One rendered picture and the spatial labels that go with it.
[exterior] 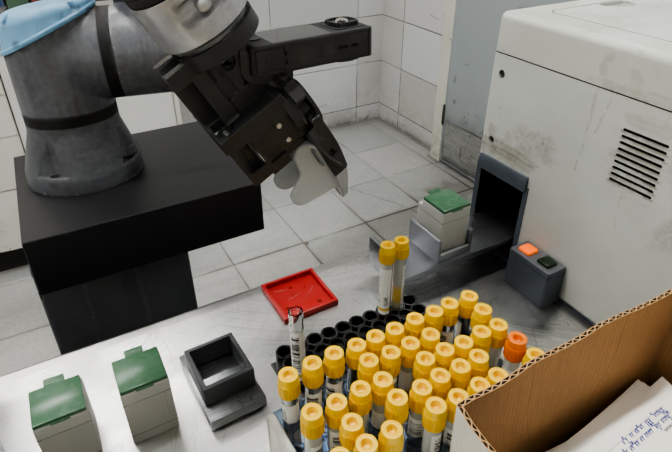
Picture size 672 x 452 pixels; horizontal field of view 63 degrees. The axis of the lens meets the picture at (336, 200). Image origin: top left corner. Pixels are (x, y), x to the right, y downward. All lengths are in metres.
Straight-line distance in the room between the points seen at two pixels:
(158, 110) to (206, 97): 1.74
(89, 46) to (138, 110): 1.43
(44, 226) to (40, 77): 0.18
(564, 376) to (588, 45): 0.31
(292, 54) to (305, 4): 2.54
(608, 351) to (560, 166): 0.23
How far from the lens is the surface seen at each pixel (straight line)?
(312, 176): 0.49
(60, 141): 0.77
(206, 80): 0.43
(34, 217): 0.75
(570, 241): 0.65
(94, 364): 0.63
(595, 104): 0.59
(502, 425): 0.43
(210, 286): 2.07
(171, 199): 0.72
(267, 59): 0.43
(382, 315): 0.60
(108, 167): 0.77
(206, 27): 0.40
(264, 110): 0.43
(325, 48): 0.45
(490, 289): 0.69
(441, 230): 0.63
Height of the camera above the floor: 1.31
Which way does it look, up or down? 31 degrees down
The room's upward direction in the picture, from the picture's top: straight up
